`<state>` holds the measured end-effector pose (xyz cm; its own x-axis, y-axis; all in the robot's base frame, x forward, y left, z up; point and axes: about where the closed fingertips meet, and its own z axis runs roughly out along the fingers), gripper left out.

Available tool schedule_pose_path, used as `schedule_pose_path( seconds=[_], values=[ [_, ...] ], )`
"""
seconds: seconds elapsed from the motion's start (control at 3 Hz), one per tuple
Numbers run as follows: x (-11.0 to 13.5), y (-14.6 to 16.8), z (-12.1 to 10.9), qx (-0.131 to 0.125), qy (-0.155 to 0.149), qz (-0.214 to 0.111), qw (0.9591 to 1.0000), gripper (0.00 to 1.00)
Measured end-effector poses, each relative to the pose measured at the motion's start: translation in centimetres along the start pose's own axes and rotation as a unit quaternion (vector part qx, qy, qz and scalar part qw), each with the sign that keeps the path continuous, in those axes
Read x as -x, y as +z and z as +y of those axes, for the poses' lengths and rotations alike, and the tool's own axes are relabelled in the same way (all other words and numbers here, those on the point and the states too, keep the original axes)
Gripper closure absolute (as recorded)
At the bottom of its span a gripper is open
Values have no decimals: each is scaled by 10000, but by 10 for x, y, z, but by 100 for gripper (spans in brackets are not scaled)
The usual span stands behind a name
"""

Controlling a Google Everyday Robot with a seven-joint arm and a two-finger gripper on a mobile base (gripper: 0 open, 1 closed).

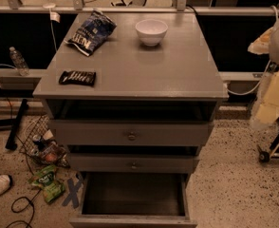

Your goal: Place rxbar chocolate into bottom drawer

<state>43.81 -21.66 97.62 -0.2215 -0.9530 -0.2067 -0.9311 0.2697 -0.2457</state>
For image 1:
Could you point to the white ceramic bowl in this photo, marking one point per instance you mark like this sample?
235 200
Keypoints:
151 31

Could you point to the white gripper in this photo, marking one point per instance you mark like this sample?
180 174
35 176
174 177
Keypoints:
266 110

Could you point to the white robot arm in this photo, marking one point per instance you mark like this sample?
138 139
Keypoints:
273 46

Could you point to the middle grey drawer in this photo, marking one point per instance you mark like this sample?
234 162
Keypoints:
133 163

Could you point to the open bottom grey drawer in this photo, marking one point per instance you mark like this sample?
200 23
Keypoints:
133 200

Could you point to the blue chip bag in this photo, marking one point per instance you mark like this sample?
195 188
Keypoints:
93 32

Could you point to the top grey drawer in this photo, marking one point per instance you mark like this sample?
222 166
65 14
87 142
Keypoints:
68 132

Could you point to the grey drawer cabinet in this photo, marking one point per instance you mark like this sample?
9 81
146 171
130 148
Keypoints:
176 82

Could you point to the green snack bag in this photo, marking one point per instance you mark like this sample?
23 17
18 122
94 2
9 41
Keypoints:
45 179

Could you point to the black bar on floor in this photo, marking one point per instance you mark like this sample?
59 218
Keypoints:
11 144

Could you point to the clear plastic water bottle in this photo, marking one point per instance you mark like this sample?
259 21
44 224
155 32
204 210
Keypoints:
19 61

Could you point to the grey tape cross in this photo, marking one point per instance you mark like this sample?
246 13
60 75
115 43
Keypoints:
73 188

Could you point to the wire basket with items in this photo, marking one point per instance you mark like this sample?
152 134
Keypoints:
40 145

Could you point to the dark rxbar chocolate wrapper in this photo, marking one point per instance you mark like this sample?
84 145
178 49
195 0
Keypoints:
74 77

